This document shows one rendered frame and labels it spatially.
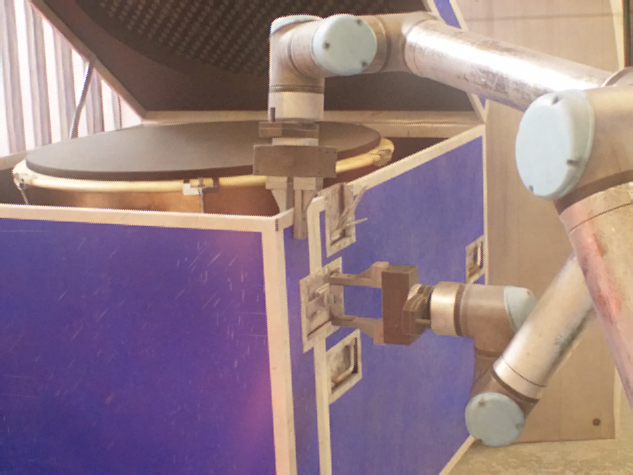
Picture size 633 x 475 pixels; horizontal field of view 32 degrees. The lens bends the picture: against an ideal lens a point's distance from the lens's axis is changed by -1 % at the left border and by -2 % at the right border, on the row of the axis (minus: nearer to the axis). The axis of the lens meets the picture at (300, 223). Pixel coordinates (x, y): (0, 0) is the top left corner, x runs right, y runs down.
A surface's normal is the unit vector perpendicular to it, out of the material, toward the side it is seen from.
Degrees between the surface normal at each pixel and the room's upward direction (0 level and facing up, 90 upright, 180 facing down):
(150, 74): 142
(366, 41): 84
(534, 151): 83
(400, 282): 90
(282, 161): 80
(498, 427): 94
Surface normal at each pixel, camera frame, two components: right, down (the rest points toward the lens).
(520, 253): -0.06, 0.21
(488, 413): -0.28, 0.28
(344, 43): 0.39, 0.07
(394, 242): 0.90, 0.04
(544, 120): -0.91, 0.02
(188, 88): -0.22, 0.90
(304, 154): -0.44, 0.04
